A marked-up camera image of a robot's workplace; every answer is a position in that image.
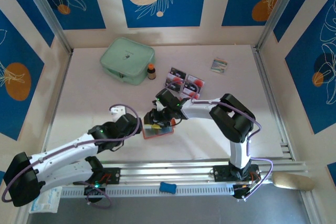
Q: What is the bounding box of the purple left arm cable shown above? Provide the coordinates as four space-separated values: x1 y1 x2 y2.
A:
2 103 141 210

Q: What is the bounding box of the gold metallic oval object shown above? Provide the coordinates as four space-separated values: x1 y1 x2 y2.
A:
271 172 316 192

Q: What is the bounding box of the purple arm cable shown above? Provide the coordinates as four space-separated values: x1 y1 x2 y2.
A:
164 78 275 201
2 103 141 210

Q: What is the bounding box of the aluminium side rail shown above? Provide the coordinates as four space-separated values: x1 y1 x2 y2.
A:
38 50 74 167
251 46 295 161

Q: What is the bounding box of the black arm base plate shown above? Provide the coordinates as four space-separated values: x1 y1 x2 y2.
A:
213 165 261 183
78 167 121 186

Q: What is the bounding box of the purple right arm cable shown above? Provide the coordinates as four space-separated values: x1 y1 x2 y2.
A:
164 78 275 201

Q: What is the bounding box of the colourful small packet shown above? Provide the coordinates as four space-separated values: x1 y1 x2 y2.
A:
211 57 228 74

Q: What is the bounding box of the red and white packet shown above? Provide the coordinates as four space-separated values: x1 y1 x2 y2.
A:
183 87 202 101

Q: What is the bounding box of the white gauze packet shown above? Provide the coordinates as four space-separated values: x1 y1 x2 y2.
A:
29 186 63 214

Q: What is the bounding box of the mint green zip pouch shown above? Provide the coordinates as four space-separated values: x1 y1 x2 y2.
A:
99 37 155 86

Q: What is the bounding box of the aluminium frame post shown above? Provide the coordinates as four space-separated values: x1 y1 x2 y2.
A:
18 0 74 55
255 0 308 51

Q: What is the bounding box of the brown bottle orange cap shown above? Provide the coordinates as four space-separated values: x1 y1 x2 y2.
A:
146 63 156 80

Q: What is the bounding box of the grey metal plate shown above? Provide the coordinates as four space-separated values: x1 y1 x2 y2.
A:
26 197 312 224

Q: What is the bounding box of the aluminium extrusion rail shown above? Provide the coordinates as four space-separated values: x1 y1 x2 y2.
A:
23 158 308 187

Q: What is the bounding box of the red and white credit card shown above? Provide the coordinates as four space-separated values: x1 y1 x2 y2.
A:
169 67 187 78
164 76 184 87
186 74 206 89

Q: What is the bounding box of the blue card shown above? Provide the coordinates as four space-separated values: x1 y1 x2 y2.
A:
146 126 173 137

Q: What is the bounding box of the perforated metal cable tray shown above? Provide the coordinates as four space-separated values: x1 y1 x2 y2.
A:
60 184 235 198

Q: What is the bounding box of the blue bone-shaped sponge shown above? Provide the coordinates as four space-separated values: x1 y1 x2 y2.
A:
159 181 177 194

